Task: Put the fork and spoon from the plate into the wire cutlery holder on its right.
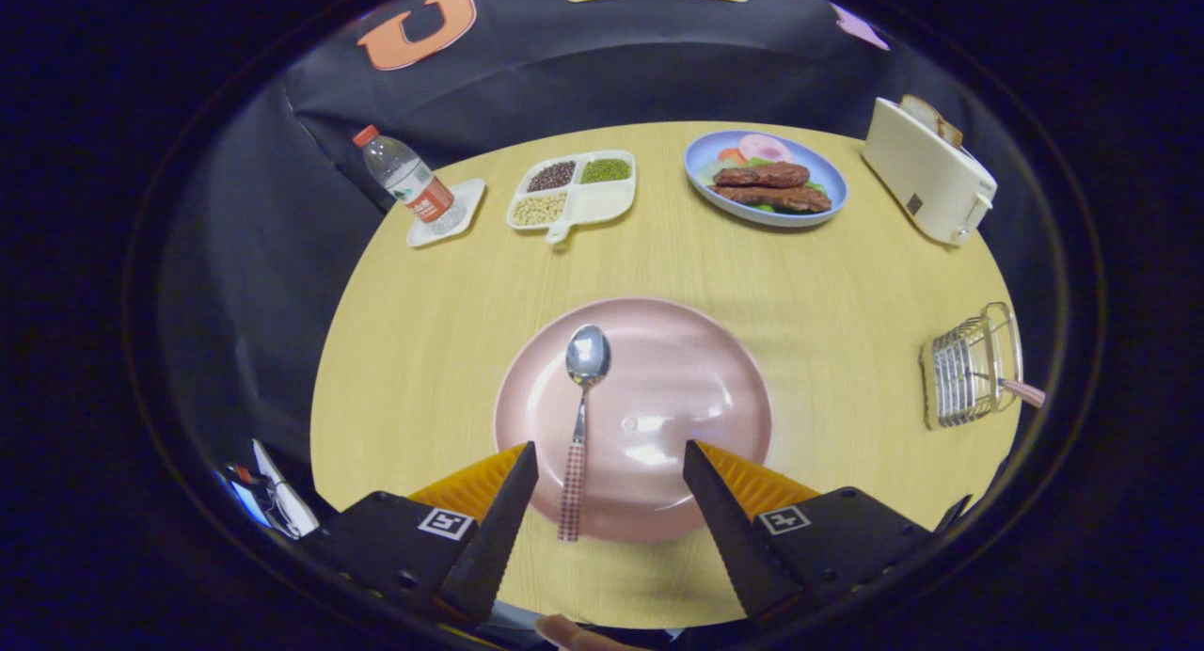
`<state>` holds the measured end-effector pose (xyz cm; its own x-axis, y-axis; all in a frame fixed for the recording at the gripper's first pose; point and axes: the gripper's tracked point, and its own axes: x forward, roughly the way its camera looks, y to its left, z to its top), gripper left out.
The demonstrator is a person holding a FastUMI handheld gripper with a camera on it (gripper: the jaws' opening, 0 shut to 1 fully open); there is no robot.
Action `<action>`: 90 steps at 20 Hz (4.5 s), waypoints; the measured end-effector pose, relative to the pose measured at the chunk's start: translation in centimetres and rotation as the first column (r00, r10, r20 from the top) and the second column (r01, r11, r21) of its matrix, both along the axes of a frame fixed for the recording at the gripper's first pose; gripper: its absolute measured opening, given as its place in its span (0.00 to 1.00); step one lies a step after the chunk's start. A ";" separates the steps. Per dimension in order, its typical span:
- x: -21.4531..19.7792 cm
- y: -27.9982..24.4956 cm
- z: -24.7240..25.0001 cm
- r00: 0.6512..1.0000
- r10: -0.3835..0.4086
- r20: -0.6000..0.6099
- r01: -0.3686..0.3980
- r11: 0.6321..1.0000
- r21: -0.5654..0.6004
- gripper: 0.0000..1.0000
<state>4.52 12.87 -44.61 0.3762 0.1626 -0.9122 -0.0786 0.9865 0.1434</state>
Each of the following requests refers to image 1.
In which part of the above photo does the clear water bottle red label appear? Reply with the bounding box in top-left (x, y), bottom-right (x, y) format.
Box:
top-left (353, 124), bottom-right (467, 236)

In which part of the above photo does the green lettuce leaf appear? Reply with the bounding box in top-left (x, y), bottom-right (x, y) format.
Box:
top-left (696, 155), bottom-right (829, 216)

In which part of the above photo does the metal wire cutlery basket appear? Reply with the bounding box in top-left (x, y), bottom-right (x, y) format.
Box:
top-left (919, 301), bottom-right (1024, 431)

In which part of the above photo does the white divided bean tray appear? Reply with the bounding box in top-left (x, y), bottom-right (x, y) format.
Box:
top-left (506, 150), bottom-right (638, 245)

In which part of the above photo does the metal spoon checked handle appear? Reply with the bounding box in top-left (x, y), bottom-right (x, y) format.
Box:
top-left (557, 324), bottom-right (613, 543)

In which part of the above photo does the blue lit screen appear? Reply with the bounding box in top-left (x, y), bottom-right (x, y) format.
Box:
top-left (221, 468), bottom-right (274, 530)

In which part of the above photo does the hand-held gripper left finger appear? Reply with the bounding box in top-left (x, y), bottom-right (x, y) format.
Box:
top-left (297, 440), bottom-right (541, 626)

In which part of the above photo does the metal fork checked handle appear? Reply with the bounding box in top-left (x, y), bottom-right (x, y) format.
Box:
top-left (969, 369), bottom-right (1047, 409)

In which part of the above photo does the blue plate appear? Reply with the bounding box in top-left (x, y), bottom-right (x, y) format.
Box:
top-left (683, 130), bottom-right (849, 229)

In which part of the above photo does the pink ham slice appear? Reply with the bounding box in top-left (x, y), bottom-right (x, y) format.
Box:
top-left (737, 134), bottom-right (793, 165)

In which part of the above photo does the white toaster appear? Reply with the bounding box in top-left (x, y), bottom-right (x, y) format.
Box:
top-left (861, 96), bottom-right (998, 247)

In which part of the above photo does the brown grilled meat strip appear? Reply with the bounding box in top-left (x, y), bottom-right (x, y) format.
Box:
top-left (707, 184), bottom-right (833, 214)
top-left (712, 162), bottom-right (812, 189)

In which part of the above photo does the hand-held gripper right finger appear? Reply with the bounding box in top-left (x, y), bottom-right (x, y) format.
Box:
top-left (682, 438), bottom-right (934, 626)

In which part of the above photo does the pink plate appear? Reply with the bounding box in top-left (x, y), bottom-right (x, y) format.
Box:
top-left (493, 296), bottom-right (774, 544)

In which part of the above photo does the white square coaster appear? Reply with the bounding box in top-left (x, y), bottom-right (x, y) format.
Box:
top-left (406, 178), bottom-right (487, 249)

